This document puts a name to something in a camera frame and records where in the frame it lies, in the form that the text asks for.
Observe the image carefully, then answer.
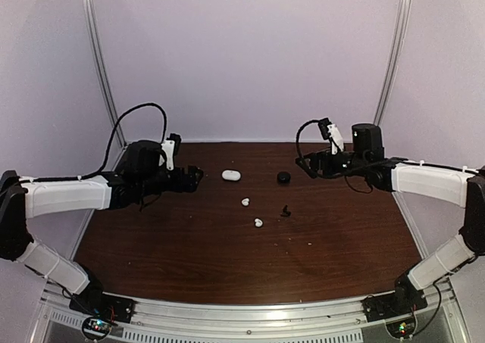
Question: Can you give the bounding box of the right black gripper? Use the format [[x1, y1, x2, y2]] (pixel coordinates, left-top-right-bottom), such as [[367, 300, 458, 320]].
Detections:
[[296, 146, 368, 179]]

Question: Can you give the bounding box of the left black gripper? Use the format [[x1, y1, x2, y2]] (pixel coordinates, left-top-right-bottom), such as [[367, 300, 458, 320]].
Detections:
[[139, 164, 203, 197]]

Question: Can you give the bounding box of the black earbud charging case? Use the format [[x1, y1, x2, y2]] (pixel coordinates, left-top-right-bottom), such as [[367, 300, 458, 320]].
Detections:
[[277, 171, 291, 185]]

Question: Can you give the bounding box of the black earbud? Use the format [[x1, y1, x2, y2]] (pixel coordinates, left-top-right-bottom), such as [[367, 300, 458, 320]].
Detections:
[[280, 205, 292, 217]]

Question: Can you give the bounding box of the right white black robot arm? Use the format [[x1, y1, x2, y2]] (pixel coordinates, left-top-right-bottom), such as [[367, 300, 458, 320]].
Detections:
[[295, 118, 484, 314]]

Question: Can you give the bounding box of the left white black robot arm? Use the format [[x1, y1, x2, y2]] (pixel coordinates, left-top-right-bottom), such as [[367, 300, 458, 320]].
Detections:
[[1, 135, 204, 316]]

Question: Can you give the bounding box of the white earbud charging case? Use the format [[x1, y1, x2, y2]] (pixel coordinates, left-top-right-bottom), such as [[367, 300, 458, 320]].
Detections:
[[221, 170, 242, 182]]

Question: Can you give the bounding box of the right black camera cable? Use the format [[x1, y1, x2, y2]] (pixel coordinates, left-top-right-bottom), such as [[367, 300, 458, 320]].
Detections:
[[294, 118, 323, 177]]

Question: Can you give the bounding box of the black camera cable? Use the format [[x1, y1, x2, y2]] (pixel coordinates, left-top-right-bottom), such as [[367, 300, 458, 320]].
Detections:
[[294, 118, 323, 177], [77, 101, 168, 182]]

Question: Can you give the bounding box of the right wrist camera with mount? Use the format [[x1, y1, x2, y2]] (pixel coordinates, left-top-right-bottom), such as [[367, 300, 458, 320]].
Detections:
[[318, 117, 345, 154]]

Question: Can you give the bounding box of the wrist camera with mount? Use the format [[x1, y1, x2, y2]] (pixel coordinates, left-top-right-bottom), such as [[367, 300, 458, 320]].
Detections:
[[159, 133, 182, 171], [318, 117, 345, 154]]

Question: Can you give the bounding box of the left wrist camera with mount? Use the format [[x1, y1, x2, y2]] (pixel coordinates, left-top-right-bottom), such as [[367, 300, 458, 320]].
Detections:
[[159, 133, 182, 171]]

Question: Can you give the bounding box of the left black camera cable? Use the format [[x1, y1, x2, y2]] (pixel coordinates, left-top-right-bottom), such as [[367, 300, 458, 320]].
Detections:
[[77, 101, 168, 182]]

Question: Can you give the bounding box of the right aluminium frame post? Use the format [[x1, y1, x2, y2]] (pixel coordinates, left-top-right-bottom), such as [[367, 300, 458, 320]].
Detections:
[[374, 0, 412, 126]]

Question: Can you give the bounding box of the aluminium frame post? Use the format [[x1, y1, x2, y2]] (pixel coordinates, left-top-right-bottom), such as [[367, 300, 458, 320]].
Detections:
[[374, 0, 412, 126], [82, 0, 118, 126]]

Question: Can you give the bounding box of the front aluminium rail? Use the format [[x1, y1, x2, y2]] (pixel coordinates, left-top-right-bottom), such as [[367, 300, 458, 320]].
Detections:
[[37, 274, 467, 343]]

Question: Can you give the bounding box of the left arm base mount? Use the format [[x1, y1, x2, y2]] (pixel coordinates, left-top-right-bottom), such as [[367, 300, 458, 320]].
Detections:
[[69, 294, 135, 341]]

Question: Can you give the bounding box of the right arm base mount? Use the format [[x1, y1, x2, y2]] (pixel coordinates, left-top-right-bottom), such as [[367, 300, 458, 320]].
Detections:
[[361, 292, 428, 341]]

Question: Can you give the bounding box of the left aluminium frame post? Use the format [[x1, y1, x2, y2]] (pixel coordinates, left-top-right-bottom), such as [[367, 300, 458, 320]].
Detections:
[[82, 0, 118, 126]]

